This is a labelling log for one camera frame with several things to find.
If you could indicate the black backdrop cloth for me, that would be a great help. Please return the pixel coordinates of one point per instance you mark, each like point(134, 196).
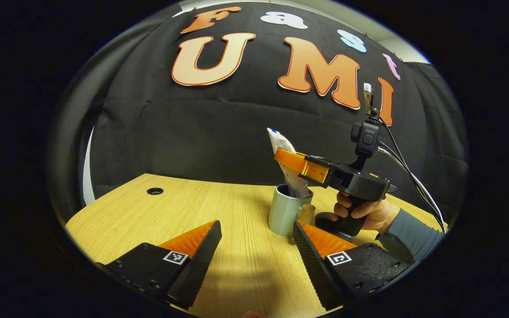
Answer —
point(192, 132)

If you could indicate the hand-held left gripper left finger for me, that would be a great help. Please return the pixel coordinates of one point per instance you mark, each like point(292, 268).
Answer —
point(199, 265)

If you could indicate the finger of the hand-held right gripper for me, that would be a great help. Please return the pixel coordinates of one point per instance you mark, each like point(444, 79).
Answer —
point(303, 165)

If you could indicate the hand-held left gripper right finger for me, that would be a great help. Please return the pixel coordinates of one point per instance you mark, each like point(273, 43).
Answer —
point(312, 265)

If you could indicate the wooden desktop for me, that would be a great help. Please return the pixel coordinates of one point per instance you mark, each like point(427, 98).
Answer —
point(237, 212)

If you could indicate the pale green cup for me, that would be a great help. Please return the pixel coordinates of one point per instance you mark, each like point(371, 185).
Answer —
point(283, 214)

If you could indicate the white toothpaste tube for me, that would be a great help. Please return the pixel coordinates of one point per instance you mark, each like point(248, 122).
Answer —
point(283, 143)

